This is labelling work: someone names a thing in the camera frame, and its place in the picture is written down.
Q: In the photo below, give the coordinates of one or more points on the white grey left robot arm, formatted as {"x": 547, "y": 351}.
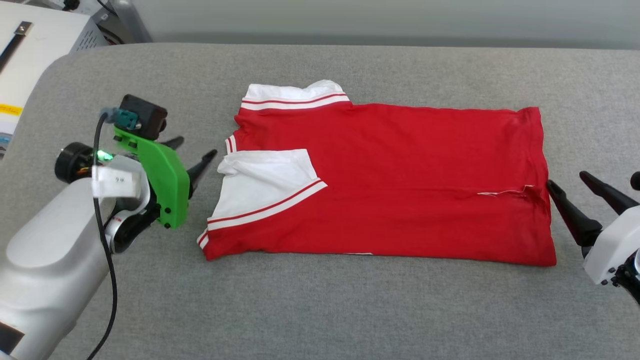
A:
{"x": 50, "y": 270}

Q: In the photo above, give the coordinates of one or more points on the grey metal post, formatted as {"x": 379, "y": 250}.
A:
{"x": 132, "y": 22}

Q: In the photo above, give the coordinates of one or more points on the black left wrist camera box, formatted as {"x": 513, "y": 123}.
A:
{"x": 145, "y": 117}

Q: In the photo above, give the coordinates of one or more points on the red and white polo shirt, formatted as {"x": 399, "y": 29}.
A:
{"x": 400, "y": 175}

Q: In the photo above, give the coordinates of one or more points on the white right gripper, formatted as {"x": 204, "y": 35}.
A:
{"x": 612, "y": 250}

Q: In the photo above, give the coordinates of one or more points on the white equipment box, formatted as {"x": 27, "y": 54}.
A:
{"x": 45, "y": 60}

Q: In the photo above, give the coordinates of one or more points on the yellow warning sticker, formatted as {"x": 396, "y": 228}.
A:
{"x": 10, "y": 109}

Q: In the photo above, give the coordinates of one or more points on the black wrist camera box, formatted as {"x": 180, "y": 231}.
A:
{"x": 636, "y": 181}
{"x": 145, "y": 117}

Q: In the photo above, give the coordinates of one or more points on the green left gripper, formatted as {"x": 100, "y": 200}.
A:
{"x": 167, "y": 185}

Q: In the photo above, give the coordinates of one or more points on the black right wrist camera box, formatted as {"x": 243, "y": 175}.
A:
{"x": 636, "y": 181}

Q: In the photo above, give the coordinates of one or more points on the white paper label tag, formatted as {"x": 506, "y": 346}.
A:
{"x": 116, "y": 180}

